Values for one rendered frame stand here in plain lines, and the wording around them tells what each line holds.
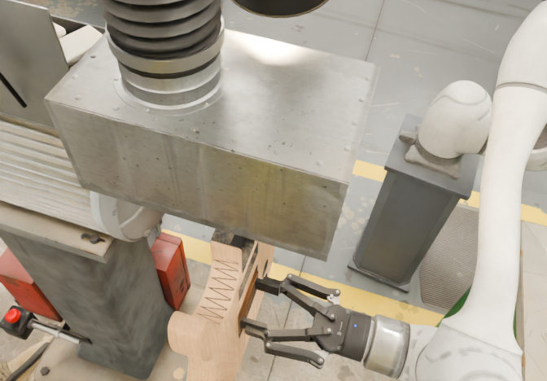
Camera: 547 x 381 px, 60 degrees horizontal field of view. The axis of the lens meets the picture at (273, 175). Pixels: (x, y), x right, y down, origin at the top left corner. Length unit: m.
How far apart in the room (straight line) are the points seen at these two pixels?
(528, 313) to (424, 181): 0.58
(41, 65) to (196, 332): 0.35
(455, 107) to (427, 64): 1.78
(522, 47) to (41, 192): 0.81
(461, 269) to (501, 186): 1.48
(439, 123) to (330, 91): 1.01
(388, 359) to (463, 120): 0.84
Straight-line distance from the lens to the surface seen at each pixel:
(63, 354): 1.72
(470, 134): 1.48
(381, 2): 3.71
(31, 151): 0.74
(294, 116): 0.46
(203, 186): 0.48
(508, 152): 0.86
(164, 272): 1.40
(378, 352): 0.80
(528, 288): 1.18
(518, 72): 0.90
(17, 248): 1.10
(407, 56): 3.23
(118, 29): 0.43
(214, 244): 0.65
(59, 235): 0.91
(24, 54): 0.62
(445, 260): 2.27
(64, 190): 0.73
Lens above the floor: 1.85
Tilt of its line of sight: 52 degrees down
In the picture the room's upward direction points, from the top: 5 degrees clockwise
